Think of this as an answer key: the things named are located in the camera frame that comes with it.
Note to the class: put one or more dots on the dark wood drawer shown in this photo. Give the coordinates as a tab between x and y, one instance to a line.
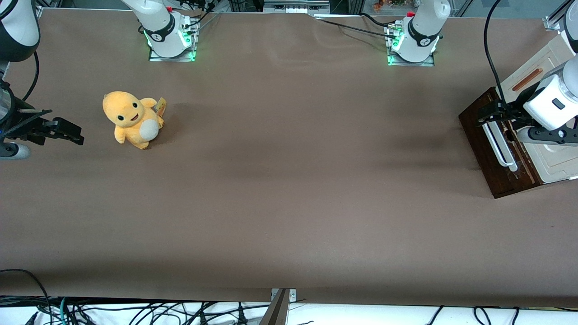
492	177

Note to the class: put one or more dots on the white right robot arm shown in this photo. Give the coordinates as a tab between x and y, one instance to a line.
159	20

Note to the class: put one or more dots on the yellow plush toy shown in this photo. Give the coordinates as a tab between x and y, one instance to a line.
131	117

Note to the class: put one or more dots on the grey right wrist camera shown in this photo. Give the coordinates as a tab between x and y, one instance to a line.
13	151

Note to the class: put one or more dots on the grey power strip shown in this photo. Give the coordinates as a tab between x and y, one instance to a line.
295	6

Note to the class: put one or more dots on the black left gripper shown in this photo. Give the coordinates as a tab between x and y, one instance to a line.
511	113

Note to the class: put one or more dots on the brown table cover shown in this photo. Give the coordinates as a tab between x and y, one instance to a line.
289	180

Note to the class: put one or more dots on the aluminium frame bracket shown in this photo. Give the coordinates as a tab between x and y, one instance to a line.
553	23

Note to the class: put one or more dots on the metal camera pole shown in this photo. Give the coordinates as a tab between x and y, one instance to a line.
277	309

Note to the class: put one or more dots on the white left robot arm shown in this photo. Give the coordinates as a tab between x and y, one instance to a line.
424	31

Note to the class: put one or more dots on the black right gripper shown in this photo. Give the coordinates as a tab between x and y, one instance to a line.
20	121

